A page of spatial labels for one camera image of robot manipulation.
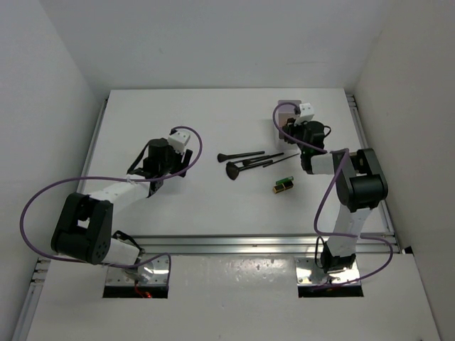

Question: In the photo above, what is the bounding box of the thin black liner brush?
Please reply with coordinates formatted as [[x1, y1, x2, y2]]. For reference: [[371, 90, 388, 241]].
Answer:
[[262, 153, 300, 168]]

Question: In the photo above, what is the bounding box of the green tube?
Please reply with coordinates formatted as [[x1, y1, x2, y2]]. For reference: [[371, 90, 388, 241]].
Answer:
[[276, 176, 294, 185]]

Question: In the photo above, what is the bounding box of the black gold lipstick case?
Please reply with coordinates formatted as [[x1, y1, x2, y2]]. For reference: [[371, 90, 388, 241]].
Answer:
[[273, 181, 294, 194]]

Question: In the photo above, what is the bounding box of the medium black brush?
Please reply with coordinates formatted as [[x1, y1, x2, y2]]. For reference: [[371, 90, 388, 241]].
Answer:
[[237, 159, 273, 170]]

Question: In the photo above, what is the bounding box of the black fan brush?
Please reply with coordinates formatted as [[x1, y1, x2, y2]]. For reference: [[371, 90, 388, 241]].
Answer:
[[225, 159, 273, 181]]

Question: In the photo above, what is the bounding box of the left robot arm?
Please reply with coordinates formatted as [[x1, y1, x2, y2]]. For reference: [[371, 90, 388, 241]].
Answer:
[[50, 131, 193, 266]]

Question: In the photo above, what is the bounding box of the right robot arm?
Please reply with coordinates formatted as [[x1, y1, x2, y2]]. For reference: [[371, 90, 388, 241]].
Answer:
[[282, 118, 388, 273]]

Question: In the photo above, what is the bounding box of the white three-compartment organizer box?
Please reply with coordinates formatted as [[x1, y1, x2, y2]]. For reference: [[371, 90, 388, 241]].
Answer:
[[275, 99, 302, 151]]

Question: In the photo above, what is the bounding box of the long round black brush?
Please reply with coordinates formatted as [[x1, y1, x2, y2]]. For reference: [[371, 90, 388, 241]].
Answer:
[[217, 151, 265, 163]]

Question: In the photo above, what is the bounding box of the small black brush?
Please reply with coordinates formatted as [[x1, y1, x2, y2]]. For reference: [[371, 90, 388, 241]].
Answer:
[[242, 152, 284, 166]]

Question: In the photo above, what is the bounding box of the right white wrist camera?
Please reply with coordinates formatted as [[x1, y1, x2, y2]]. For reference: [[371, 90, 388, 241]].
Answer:
[[296, 102, 315, 124]]

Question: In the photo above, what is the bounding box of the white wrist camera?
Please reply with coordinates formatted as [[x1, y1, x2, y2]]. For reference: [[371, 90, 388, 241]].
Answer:
[[296, 102, 315, 124], [167, 129, 191, 154]]

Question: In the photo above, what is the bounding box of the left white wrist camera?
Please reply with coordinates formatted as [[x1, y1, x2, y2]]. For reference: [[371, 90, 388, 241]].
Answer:
[[167, 129, 191, 154]]

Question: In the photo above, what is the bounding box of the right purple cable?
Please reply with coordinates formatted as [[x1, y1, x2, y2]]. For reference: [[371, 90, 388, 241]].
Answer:
[[272, 102, 394, 288]]

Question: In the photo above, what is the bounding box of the purple cable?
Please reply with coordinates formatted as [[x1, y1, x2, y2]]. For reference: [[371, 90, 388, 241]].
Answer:
[[272, 102, 394, 288], [20, 126, 204, 285]]

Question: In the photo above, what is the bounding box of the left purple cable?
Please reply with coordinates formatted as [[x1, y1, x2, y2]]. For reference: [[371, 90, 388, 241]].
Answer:
[[20, 126, 204, 285]]

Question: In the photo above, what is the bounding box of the aluminium rail front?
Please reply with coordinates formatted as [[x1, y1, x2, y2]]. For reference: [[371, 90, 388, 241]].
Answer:
[[131, 234, 395, 255]]

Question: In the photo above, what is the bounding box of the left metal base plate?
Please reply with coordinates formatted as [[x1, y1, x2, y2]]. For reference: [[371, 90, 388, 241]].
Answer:
[[105, 256, 170, 287]]

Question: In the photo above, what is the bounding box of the metal base plate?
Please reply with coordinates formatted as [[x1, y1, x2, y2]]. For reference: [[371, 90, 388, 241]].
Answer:
[[295, 257, 361, 287], [105, 256, 170, 287]]

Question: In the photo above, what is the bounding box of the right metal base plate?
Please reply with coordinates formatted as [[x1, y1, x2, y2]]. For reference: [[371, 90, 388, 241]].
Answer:
[[295, 257, 361, 287]]

